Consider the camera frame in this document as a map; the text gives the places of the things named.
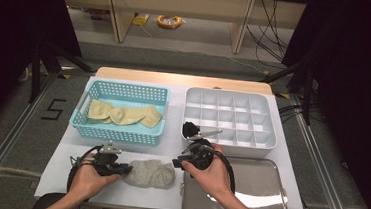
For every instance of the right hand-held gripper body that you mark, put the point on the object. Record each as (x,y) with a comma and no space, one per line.
(199,154)

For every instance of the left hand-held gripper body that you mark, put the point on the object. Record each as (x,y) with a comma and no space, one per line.
(105,163)

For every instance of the black sock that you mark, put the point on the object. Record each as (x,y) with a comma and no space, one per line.
(189,128)
(194,133)

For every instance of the grey sock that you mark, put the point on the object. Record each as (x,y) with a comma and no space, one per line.
(151,173)

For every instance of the pale yellow sock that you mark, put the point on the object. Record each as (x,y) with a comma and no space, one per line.
(99,111)
(139,116)

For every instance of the white divided storage box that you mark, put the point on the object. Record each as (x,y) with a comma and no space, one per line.
(239,117)

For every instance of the translucent box lid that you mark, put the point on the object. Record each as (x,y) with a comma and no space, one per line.
(258,177)

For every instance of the light blue plastic basket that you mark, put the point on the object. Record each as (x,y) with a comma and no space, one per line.
(127,91)

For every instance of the person's left hand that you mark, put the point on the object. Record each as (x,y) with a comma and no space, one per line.
(90,180)

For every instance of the person's right hand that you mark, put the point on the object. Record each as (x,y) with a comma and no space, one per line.
(211,180)

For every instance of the black chair armrest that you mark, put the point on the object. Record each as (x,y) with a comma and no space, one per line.
(40,205)

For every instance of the yellow tape piece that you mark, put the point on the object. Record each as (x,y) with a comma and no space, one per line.
(282,95)
(64,76)

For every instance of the black tripod stand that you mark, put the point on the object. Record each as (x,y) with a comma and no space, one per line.
(36,72)
(308,94)

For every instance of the yellow packet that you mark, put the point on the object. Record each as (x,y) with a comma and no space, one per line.
(140,20)

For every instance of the dark brown box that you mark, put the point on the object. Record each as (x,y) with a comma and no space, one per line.
(99,14)

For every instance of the beige wooden desk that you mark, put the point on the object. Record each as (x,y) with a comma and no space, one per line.
(181,4)

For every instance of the black curtain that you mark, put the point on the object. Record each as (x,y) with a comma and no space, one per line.
(5,36)
(359,81)

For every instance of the aluminium floor rail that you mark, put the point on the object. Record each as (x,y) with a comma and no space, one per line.
(2,157)
(321,175)

